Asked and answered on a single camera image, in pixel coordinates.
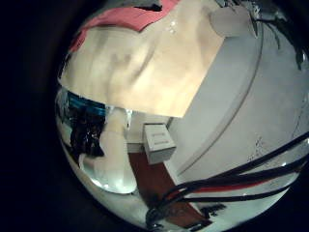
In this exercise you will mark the pink collared shirt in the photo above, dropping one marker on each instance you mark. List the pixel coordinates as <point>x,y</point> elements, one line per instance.
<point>128,17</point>

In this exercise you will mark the white cardboard box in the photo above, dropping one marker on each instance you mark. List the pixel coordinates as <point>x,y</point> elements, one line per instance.
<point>159,145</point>

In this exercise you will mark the blue lit monitor screen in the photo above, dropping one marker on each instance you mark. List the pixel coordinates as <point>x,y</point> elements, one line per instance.
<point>85,104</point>

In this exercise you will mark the black equipment rack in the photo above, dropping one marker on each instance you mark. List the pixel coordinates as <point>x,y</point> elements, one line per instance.
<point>85,135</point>

